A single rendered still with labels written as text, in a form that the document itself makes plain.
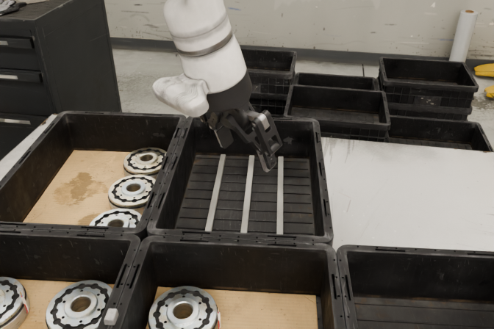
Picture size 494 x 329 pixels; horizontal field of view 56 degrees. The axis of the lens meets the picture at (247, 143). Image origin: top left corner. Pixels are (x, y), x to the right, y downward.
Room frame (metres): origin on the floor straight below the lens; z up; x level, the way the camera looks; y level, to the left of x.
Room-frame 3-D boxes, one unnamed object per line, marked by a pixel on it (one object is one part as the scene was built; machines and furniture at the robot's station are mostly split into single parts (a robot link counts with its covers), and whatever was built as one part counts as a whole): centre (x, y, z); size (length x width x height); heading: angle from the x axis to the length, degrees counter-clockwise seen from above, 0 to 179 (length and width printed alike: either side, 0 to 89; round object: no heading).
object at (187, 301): (0.45, 0.09, 0.86); 0.05 x 0.05 x 0.01
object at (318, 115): (1.66, -0.36, 0.37); 0.40 x 0.30 x 0.45; 80
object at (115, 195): (0.75, 0.23, 0.86); 0.10 x 0.10 x 0.01
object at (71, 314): (0.46, 0.25, 0.86); 0.05 x 0.05 x 0.01
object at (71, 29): (2.10, 0.99, 0.45); 0.60 x 0.45 x 0.90; 170
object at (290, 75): (2.13, -0.03, 0.37); 0.40 x 0.30 x 0.45; 80
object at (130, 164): (0.86, 0.22, 0.86); 0.10 x 0.10 x 0.01
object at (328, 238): (0.73, 0.00, 0.92); 0.40 x 0.30 x 0.02; 176
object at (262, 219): (0.73, 0.00, 0.87); 0.40 x 0.30 x 0.11; 176
